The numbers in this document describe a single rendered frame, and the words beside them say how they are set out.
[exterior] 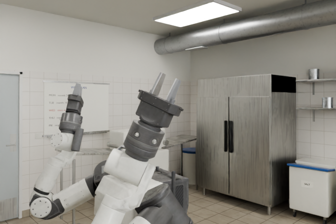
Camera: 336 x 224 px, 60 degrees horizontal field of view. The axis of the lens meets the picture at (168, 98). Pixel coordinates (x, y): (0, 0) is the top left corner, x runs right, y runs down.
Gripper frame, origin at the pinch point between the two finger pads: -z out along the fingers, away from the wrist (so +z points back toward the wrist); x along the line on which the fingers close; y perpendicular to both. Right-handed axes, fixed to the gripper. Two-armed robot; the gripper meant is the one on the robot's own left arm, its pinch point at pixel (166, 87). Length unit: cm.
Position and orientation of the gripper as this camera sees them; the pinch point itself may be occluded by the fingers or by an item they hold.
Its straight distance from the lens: 74.3
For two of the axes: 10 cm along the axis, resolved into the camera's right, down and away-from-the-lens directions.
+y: 4.2, 1.4, 9.0
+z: -3.9, 9.2, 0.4
